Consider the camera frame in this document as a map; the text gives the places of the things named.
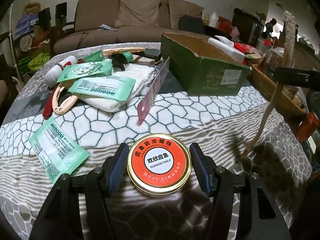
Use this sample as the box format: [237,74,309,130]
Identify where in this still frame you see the green cardboard box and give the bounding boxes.
[161,33,250,96]

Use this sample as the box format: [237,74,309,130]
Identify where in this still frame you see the wooden back scratcher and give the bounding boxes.
[103,47,145,55]

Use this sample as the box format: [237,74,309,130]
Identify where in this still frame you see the patterned table blanket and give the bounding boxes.
[0,42,313,240]

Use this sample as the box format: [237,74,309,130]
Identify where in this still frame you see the green tea packet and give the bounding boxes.
[57,59,112,82]

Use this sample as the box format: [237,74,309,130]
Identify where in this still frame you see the red snack bag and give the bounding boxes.
[234,42,263,59]

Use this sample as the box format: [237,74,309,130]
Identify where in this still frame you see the beige wrapped bar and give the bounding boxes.
[131,54,155,67]

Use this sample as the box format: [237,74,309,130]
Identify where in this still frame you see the papers on sofa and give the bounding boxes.
[99,24,118,31]

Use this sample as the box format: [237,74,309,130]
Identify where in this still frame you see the white folded towel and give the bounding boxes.
[79,64,155,113]

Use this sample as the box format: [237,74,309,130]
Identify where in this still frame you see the round white clock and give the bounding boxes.
[20,34,33,52]

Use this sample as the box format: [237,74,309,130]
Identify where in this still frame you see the mint wipes pack loose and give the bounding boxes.
[29,117,89,184]

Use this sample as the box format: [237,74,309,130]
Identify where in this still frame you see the white plastic bottle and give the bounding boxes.
[44,56,78,88]

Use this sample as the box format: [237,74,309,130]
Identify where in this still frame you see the beige sofa cushion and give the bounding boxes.
[115,0,162,28]

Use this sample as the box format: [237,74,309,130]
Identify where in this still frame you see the black hair brush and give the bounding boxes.
[111,53,129,71]

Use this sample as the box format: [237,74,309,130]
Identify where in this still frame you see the mint wet wipes pack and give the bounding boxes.
[68,76,136,101]

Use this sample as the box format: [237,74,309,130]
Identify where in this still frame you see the white tissue box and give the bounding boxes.
[207,36,245,63]

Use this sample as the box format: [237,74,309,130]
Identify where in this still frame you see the dark cushion on sofa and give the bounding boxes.
[178,15,205,35]

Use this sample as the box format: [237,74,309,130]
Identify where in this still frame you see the dark green small box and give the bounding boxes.
[143,48,161,61]

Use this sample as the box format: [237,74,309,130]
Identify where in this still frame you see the brown sofa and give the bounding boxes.
[54,0,209,54]

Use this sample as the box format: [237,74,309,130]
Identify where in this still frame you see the red handled tool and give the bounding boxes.
[42,90,55,120]

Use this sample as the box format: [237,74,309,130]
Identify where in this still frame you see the white jug on shelf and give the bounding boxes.
[208,12,218,28]

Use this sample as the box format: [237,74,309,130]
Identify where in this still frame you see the orange lid gold tin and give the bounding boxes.
[127,133,192,196]

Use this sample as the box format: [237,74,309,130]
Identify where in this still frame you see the wicker basket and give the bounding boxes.
[248,64,307,117]

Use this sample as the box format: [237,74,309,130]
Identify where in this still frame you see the worn wooden stick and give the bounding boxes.
[241,10,296,158]

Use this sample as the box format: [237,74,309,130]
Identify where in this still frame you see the pink white long package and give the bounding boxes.
[137,58,170,126]

